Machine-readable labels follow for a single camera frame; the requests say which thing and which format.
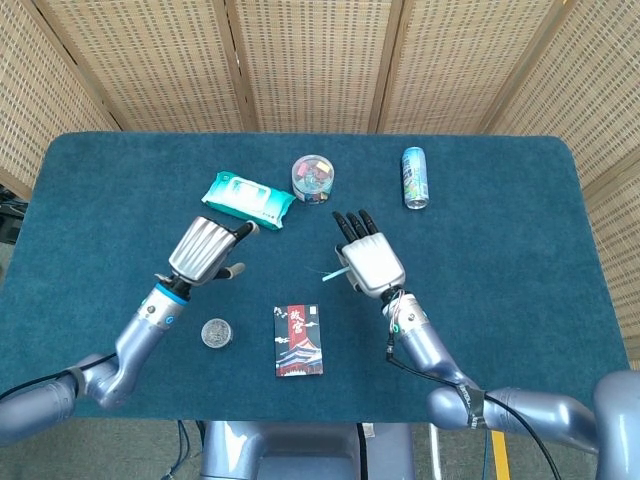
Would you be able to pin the yellow floor tape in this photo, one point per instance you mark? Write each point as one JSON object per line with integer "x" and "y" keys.
{"x": 501, "y": 457}

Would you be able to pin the bamboo screen panel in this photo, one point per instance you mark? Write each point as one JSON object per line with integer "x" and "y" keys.
{"x": 35, "y": 100}
{"x": 590, "y": 85}
{"x": 150, "y": 65}
{"x": 620, "y": 240}
{"x": 315, "y": 65}
{"x": 465, "y": 65}

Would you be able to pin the green wet wipes pack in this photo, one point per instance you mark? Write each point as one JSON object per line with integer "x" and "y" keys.
{"x": 245, "y": 201}

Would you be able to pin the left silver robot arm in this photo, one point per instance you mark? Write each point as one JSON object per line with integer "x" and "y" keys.
{"x": 135, "y": 340}

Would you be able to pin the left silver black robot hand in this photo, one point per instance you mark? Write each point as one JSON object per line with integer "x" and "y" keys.
{"x": 202, "y": 250}

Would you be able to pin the blue white drink can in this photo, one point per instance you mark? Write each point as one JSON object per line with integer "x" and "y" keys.
{"x": 415, "y": 180}

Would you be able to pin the black red palace print box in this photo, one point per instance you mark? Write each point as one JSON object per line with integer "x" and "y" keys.
{"x": 298, "y": 342}

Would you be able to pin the black equipment stand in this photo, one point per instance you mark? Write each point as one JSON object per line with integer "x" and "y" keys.
{"x": 11, "y": 215}

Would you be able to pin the small round silver tin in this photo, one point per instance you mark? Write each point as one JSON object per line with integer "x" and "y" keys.
{"x": 217, "y": 333}

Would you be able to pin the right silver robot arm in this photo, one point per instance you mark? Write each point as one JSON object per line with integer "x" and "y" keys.
{"x": 425, "y": 350}

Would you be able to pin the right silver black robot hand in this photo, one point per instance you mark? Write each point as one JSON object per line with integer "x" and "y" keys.
{"x": 372, "y": 265}

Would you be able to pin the clear jar of colourful clips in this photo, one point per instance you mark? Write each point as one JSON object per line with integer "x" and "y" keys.
{"x": 313, "y": 180}

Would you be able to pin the silver robot torso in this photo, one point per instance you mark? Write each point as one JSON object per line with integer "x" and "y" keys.
{"x": 300, "y": 450}

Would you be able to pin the dark blue table carpet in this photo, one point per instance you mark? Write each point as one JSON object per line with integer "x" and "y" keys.
{"x": 500, "y": 250}

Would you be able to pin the small teal stick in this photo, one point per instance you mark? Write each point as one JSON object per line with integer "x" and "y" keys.
{"x": 332, "y": 275}

